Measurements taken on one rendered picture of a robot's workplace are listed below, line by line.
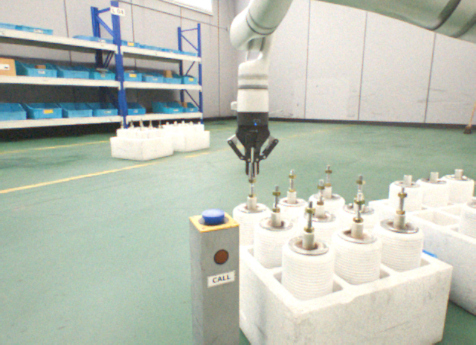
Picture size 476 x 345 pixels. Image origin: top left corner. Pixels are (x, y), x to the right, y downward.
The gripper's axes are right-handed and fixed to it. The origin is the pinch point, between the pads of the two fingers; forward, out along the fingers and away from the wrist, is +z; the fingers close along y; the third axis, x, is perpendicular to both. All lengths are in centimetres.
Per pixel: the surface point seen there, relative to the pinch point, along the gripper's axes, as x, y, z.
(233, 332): -26.3, -7.8, 24.2
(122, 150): 219, -78, 29
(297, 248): -23.9, 4.2, 9.8
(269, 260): -15.6, 1.2, 16.4
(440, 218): 9, 60, 19
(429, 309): -22.9, 33.4, 25.7
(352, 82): 574, 309, -50
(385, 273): -21.2, 23.9, 17.6
